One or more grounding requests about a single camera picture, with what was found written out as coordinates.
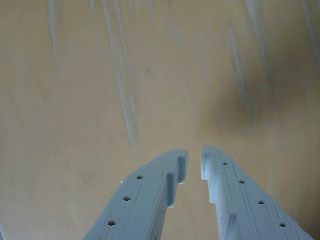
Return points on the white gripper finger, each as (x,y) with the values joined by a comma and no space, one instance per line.
(140,205)
(245,207)

